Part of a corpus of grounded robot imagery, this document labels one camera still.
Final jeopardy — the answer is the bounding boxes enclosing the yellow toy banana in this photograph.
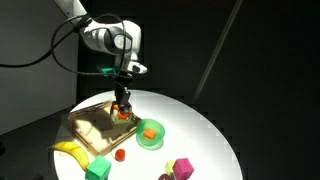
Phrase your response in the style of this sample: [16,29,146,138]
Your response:
[48,141,91,171]

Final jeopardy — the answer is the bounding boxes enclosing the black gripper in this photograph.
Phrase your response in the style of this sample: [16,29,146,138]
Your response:
[113,75,133,115]

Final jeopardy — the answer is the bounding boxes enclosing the small red cylinder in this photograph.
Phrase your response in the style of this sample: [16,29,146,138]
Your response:
[114,148,127,163]

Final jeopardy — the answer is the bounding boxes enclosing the small yellow-green block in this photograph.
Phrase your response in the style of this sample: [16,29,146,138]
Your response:
[164,160,176,176]

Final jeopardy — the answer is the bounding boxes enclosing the magenta cube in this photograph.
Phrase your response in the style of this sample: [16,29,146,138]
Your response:
[172,157,195,180]

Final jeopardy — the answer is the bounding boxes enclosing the green plastic bowl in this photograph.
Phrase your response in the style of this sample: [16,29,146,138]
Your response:
[135,118,166,150]

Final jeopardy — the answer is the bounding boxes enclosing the orange block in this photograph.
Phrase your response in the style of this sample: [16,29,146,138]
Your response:
[143,128,158,140]

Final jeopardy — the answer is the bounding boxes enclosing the maroon round toy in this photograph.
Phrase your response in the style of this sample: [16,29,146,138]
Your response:
[157,173,174,180]

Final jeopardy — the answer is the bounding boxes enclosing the shallow wooden box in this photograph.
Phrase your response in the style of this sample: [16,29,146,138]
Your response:
[64,101,143,158]

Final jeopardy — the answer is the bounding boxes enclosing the green cube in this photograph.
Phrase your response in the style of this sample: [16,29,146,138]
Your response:
[84,155,112,180]

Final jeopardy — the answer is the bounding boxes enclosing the teal camera mount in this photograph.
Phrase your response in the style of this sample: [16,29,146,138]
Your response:
[96,64,118,78]

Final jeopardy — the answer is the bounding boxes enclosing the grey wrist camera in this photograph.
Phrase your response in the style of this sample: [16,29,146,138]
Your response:
[128,61,148,75]

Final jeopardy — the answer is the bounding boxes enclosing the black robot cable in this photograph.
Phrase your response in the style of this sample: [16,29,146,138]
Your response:
[0,13,134,80]

